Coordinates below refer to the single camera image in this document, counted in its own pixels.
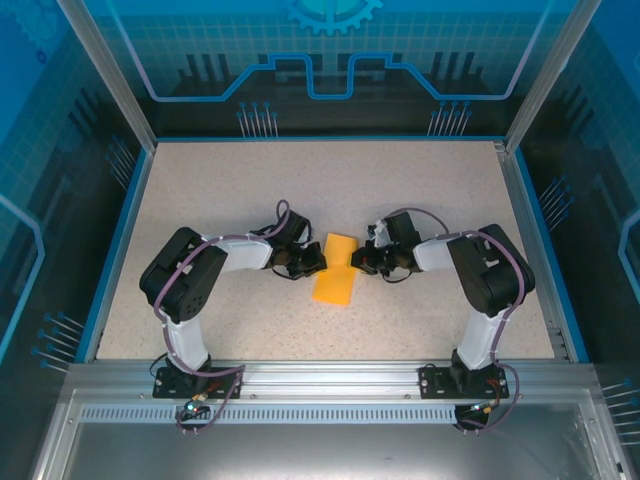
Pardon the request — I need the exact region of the orange cloth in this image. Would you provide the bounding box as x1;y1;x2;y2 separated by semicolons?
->
310;232;359;306

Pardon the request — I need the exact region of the sheet metal tray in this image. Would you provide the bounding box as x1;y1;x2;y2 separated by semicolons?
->
29;389;629;480

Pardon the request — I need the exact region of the blue table edge strip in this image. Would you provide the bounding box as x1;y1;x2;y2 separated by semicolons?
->
74;147;154;364
513;148;592;364

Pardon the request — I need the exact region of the printed blue back panel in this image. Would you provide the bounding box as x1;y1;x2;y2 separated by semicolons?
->
97;0;557;140

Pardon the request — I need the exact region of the printed blue side panel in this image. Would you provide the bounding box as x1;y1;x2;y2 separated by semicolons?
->
519;0;640;480
0;0;151;480

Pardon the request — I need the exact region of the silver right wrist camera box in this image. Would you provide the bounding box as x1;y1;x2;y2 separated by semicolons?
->
368;218;393;249

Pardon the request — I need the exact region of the aluminium mounting rail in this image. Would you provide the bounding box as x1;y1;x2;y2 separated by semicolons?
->
67;361;600;400

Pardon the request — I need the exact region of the aluminium side rail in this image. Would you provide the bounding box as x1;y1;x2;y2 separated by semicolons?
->
491;139;574;363

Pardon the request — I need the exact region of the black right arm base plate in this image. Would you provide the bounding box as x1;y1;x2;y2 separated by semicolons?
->
418;363;512;401

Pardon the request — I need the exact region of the slotted grey cable duct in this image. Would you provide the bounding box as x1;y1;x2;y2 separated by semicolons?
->
78;405;462;425

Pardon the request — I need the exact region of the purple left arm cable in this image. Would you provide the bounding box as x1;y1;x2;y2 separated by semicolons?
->
151;199;293;437

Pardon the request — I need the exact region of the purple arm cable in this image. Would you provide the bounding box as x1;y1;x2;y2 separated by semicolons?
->
151;199;293;437
398;206;537;435

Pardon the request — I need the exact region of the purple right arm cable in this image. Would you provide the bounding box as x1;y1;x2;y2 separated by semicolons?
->
398;206;537;435

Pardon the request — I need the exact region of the cable connector with LED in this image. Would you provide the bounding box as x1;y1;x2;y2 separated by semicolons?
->
466;398;502;417
181;393;209;417

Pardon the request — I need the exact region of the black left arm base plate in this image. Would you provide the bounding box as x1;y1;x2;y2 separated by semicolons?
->
152;365;245;400

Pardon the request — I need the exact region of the aluminium frame post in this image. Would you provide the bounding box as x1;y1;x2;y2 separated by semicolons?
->
56;0;159;152
503;0;605;154

